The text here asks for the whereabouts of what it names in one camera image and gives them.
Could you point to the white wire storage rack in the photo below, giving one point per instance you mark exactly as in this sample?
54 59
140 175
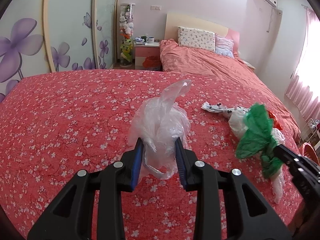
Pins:
310 134

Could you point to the white mug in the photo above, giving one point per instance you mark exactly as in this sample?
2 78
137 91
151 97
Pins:
150 39

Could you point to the pink bedside table left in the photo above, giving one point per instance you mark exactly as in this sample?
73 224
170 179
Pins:
144 50

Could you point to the white paw print bag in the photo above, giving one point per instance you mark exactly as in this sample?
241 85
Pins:
221 109

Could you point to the plush toy display tube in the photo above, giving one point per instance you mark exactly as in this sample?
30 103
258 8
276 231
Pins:
126 27

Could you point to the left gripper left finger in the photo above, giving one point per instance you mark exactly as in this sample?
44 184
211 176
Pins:
70 213

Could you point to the red floral bedspread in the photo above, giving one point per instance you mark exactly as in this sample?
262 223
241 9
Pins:
53 125

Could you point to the beige and pink headboard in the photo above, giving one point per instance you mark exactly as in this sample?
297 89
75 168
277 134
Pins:
174 20

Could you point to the salmon pink duvet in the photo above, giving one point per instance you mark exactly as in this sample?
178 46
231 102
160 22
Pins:
231 77

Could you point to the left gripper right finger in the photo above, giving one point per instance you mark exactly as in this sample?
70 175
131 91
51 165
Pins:
248 214

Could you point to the striped pink pillow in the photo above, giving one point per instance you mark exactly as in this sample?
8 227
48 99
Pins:
224 46

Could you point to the pink window curtain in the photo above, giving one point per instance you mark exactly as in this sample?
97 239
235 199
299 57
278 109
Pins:
303 89

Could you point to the floral white pillow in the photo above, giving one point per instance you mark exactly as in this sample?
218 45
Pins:
196 38

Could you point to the small red bin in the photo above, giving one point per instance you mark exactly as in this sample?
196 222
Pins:
152 63

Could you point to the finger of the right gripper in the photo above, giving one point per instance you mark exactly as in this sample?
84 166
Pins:
285 154

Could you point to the bedside table right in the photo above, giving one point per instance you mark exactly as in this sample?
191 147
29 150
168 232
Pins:
251 67

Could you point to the flower painted sliding wardrobe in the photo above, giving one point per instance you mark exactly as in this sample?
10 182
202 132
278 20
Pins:
47 36

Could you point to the orange plastic bag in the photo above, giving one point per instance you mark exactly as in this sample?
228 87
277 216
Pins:
276 123

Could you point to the green plastic bag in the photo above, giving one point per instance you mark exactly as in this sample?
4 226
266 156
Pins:
260 138

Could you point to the clear plastic bag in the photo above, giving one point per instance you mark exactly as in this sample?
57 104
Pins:
159 122

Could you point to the red plastic laundry basket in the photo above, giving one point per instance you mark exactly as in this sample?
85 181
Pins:
308 151

